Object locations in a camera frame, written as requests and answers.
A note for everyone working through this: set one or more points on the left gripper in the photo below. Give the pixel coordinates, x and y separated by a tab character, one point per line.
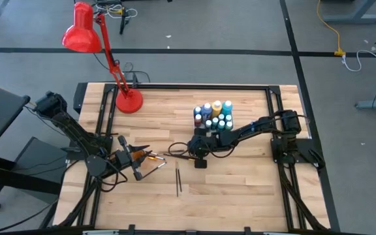
124	159

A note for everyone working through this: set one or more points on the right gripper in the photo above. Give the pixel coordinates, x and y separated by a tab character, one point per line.
207	143

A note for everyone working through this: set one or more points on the black paintbrush yellow band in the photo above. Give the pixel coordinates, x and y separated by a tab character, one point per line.
157	158

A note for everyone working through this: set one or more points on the small black paint bottle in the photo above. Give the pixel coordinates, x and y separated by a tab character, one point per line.
208	124

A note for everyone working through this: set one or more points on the small teal paint bottle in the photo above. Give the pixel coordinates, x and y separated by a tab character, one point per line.
214	122
221	125

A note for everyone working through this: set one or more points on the small red paint bottle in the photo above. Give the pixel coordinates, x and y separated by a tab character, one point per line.
198	119

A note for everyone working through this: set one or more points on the small green paint bottle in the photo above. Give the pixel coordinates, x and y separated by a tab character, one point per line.
228	125

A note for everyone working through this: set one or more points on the small brown paint bottle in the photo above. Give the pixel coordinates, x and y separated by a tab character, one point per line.
221	117

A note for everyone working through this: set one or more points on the small blue paint bottle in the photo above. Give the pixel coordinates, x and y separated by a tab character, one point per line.
228	117
197	111

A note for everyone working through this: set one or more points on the large blue paint bottle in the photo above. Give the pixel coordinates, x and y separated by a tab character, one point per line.
206	110

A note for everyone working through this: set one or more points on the large yellow paint bottle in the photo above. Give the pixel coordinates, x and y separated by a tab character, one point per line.
216	108

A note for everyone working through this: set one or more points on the large turquoise paint bottle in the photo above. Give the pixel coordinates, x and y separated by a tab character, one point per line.
227	107

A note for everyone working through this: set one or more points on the long black paintbrush gold ferrule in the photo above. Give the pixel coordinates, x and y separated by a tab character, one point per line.
177	182

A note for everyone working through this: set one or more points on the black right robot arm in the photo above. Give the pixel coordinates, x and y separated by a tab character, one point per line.
256	125

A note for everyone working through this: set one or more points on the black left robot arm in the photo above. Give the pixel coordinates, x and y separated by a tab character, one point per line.
73	130

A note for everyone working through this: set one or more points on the white plastic bin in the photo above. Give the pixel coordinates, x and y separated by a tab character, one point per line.
194	124

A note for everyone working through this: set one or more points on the red desk lamp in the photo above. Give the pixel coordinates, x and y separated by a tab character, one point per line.
129	101

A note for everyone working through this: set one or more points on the dark grey box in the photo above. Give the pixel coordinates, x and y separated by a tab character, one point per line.
38	153

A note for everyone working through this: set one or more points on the black floor stand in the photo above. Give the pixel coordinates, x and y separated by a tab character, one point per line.
122	26

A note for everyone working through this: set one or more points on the silver aluminium rail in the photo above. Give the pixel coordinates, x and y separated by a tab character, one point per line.
279	233
100	232

